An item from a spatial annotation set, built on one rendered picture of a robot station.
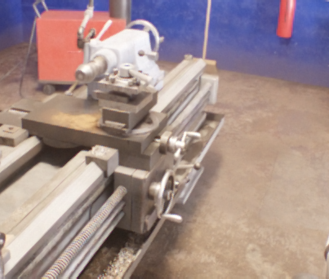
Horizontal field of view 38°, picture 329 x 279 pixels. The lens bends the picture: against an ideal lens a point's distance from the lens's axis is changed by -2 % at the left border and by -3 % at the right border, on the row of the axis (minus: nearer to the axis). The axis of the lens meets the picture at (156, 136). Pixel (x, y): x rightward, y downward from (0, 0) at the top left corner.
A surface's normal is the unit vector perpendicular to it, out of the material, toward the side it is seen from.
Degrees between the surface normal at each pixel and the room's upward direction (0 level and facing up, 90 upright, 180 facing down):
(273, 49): 90
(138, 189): 90
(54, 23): 90
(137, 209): 90
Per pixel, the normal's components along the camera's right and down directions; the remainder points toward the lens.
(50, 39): 0.00, 0.44
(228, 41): -0.34, 0.40
